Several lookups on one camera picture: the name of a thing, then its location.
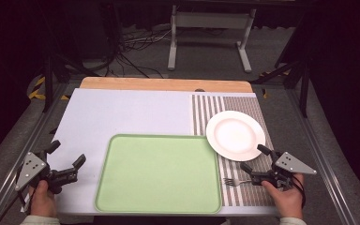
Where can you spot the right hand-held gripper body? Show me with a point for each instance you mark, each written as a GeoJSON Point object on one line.
{"type": "Point", "coordinates": [293, 165]}

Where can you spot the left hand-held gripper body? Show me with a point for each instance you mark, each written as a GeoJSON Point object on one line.
{"type": "Point", "coordinates": [31, 168]}

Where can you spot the silver metal fork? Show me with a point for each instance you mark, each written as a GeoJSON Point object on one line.
{"type": "Point", "coordinates": [232, 181]}

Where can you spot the white round plate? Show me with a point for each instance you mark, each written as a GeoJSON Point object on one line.
{"type": "Point", "coordinates": [235, 136]}

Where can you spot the green plastic tray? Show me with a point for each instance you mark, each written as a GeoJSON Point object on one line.
{"type": "Point", "coordinates": [157, 175]}

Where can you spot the person's left hand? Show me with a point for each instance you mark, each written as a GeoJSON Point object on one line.
{"type": "Point", "coordinates": [43, 201]}

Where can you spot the person's right hand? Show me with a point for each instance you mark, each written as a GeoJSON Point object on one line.
{"type": "Point", "coordinates": [286, 200]}

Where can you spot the striped grey placemat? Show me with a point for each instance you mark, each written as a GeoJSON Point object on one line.
{"type": "Point", "coordinates": [250, 193]}

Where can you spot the white table mat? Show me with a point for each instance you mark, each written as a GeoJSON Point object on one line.
{"type": "Point", "coordinates": [122, 112]}

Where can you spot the black metal stand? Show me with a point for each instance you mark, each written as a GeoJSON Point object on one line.
{"type": "Point", "coordinates": [47, 81]}
{"type": "Point", "coordinates": [303, 78]}

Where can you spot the white metal stand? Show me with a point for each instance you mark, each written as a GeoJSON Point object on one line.
{"type": "Point", "coordinates": [211, 20]}

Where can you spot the aluminium rail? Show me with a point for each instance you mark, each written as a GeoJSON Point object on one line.
{"type": "Point", "coordinates": [322, 156]}
{"type": "Point", "coordinates": [18, 159]}

